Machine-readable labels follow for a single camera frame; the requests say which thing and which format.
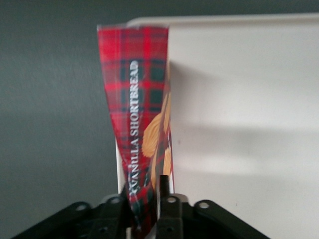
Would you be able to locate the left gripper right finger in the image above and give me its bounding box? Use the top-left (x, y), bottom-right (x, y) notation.
top-left (156, 174), bottom-right (183, 239)

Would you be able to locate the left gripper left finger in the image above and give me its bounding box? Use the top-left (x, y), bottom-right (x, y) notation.
top-left (96, 185), bottom-right (132, 239)

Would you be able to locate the red tartan cookie box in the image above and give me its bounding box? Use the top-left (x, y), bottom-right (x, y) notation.
top-left (96, 22), bottom-right (175, 238)

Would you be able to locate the cream white rectangular tray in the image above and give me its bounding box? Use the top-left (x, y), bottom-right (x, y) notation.
top-left (115, 13), bottom-right (319, 239)

